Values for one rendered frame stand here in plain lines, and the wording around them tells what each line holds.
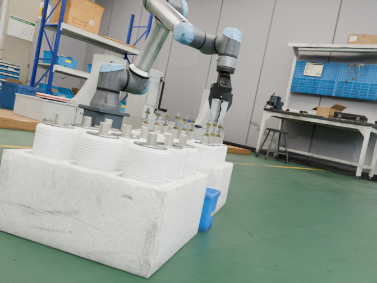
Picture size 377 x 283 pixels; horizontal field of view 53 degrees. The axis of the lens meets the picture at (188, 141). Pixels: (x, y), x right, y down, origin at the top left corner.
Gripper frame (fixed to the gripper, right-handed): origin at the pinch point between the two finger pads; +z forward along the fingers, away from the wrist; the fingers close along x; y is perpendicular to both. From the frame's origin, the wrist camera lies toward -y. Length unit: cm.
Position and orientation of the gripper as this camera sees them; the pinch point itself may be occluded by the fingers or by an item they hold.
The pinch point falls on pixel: (216, 119)
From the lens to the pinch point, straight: 146.1
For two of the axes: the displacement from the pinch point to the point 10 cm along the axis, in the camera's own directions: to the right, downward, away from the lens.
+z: -1.9, 9.8, 0.5
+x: -9.7, -1.9, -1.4
